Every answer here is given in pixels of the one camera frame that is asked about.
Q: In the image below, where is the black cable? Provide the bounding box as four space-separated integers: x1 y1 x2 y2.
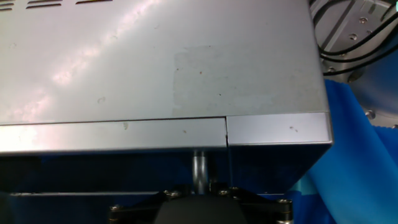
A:
315 11 398 63
322 42 398 77

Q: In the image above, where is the black glass microwave door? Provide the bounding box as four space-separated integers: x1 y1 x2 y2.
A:
0 117 231 196

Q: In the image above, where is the silver microwave door handle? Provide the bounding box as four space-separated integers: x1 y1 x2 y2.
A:
192 150 210 195

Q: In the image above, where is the silver Galanz microwave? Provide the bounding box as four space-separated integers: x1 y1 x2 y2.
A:
0 0 335 197

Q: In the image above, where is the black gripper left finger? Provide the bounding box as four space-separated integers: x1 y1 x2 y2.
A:
108 184 192 224

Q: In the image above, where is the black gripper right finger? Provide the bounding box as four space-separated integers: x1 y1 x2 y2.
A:
209 182 294 224

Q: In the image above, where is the blue mountain print cloth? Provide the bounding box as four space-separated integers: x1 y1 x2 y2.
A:
0 78 398 224

